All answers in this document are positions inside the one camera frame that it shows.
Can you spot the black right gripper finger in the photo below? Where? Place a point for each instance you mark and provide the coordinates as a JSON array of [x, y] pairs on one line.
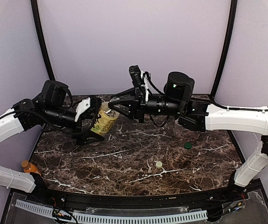
[[124, 106], [126, 93]]

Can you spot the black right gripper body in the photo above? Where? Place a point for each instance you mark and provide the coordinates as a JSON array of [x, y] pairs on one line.
[[138, 105]]

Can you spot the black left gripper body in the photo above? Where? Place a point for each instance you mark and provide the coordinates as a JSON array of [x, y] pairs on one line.
[[92, 116]]

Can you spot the green tea plastic bottle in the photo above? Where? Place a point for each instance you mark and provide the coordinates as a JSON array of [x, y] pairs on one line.
[[106, 121]]

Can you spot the Starbucks coffee glass bottle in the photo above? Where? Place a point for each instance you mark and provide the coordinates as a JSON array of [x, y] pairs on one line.
[[177, 129]]

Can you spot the cream white bottle cap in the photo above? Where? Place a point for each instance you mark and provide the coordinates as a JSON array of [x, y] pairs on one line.
[[159, 164]]

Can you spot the green bottle cap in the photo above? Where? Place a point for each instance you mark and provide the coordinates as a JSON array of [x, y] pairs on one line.
[[187, 145]]

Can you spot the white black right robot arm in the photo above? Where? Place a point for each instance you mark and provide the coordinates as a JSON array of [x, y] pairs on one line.
[[196, 115]]

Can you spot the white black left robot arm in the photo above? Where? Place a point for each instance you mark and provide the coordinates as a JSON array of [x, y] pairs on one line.
[[46, 108]]

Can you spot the orange juice bottle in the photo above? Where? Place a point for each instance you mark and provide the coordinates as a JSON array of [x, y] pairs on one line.
[[29, 167]]

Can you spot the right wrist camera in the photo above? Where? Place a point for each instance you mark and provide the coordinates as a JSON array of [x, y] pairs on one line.
[[140, 81]]

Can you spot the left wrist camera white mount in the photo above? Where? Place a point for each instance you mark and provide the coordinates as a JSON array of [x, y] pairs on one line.
[[82, 106]]

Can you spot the black front frame rail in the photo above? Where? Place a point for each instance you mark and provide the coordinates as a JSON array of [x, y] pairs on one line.
[[211, 200]]

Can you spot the grey slotted cable duct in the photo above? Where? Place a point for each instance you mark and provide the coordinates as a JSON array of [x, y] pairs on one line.
[[175, 215]]

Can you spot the black right corner frame post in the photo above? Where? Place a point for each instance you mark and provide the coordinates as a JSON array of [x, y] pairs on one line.
[[225, 48]]

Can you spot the black corner frame post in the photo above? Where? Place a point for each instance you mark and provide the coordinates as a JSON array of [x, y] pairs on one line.
[[41, 39], [225, 48]]

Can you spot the black left corner frame post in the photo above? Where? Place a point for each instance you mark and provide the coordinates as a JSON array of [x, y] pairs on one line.
[[41, 39]]

